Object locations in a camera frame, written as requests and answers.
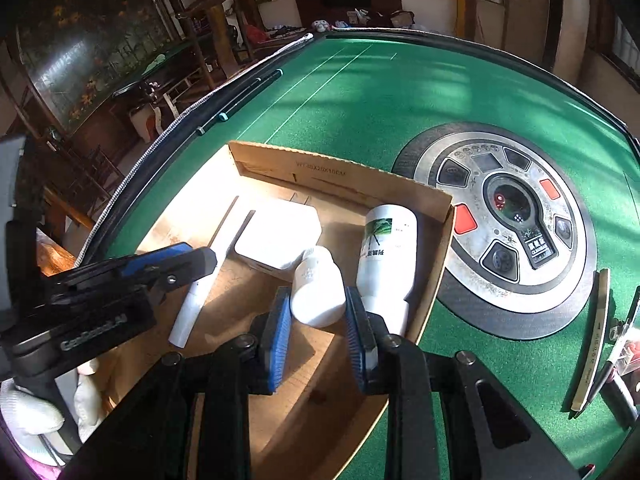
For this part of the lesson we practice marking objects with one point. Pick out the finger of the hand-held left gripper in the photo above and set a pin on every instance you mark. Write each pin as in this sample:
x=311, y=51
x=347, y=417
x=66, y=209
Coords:
x=197, y=262
x=160, y=255

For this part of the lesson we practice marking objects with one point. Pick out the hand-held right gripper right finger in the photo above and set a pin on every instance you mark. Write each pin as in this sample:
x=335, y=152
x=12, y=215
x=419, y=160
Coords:
x=356, y=345

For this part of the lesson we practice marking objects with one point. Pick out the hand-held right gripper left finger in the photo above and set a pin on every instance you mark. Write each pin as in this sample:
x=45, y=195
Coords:
x=277, y=345

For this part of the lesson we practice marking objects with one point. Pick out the small white bottle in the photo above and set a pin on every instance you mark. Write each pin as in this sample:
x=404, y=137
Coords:
x=315, y=290

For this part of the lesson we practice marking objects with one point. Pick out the large white bottle green label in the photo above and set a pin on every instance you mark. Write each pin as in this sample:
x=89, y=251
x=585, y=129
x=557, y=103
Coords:
x=385, y=270

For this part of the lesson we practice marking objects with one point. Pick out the shallow cardboard box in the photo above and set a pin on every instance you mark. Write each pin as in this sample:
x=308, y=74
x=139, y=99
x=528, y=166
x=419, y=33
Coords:
x=335, y=215

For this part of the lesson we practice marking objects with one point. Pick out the black ballpoint pen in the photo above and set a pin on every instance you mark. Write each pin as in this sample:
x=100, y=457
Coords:
x=604, y=377

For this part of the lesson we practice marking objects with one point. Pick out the clear package red item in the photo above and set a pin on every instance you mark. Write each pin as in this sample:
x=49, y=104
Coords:
x=632, y=350

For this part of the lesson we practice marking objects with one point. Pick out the person's left hand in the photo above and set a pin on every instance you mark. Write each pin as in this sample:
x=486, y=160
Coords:
x=30, y=420

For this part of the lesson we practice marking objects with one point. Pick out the white square box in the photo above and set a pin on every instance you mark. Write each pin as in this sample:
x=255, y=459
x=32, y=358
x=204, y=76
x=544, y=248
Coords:
x=275, y=240

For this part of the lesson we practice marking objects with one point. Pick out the black pen teal cap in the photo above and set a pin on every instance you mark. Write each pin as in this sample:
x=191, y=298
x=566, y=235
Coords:
x=250, y=95
x=227, y=107

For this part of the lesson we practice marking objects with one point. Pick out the green side table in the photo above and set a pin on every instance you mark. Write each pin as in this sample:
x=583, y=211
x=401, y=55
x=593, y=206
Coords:
x=160, y=67

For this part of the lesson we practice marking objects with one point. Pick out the round table control panel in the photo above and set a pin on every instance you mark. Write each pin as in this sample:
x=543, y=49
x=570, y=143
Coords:
x=510, y=200

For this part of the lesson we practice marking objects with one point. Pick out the wooden rack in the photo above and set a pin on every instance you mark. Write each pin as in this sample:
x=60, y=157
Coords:
x=220, y=25

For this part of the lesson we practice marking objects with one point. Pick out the beige curved strip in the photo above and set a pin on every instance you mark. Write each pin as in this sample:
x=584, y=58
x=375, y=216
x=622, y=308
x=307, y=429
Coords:
x=595, y=335

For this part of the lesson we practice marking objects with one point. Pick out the small white toy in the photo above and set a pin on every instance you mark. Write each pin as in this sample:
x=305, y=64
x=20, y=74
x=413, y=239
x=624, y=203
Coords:
x=321, y=24

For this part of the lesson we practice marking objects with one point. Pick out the dark television cabinet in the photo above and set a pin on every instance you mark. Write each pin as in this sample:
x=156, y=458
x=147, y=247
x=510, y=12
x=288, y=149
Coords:
x=345, y=2

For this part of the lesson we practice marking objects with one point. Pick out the small brown carton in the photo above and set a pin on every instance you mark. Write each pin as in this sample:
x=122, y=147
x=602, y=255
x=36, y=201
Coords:
x=400, y=18

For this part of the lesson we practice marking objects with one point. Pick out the window with metal grille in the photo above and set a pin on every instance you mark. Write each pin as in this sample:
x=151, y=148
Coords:
x=622, y=45

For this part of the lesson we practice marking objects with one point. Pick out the pale frame chair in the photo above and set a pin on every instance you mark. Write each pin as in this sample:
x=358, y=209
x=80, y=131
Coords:
x=182, y=95

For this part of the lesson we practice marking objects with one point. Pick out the floral wall painting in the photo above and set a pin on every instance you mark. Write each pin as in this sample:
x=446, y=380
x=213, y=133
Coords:
x=90, y=50

